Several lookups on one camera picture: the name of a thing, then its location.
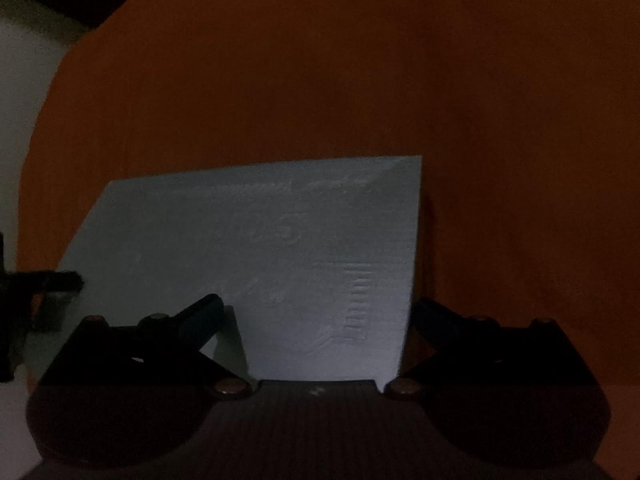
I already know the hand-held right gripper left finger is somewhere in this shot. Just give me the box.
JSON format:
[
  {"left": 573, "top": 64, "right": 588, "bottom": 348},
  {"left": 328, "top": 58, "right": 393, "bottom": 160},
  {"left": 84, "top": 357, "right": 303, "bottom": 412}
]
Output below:
[{"left": 36, "top": 293, "right": 253, "bottom": 401}]

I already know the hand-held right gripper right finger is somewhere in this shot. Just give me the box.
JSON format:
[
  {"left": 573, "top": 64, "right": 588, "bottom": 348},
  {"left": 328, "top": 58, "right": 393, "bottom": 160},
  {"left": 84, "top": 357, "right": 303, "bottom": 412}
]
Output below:
[{"left": 386, "top": 296, "right": 602, "bottom": 401}]

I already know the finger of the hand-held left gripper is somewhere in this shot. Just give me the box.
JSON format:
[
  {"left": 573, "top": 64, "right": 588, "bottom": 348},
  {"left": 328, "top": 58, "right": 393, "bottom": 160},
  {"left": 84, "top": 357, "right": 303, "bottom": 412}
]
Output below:
[{"left": 4, "top": 269, "right": 84, "bottom": 333}]

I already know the white board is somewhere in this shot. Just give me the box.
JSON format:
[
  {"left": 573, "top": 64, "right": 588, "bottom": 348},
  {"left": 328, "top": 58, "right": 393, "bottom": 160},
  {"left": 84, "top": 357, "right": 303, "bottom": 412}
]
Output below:
[{"left": 22, "top": 155, "right": 424, "bottom": 386}]

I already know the red tablecloth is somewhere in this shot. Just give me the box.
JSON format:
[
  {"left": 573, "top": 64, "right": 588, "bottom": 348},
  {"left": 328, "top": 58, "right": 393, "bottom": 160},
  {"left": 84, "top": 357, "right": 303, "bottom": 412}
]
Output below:
[{"left": 16, "top": 0, "right": 640, "bottom": 480}]

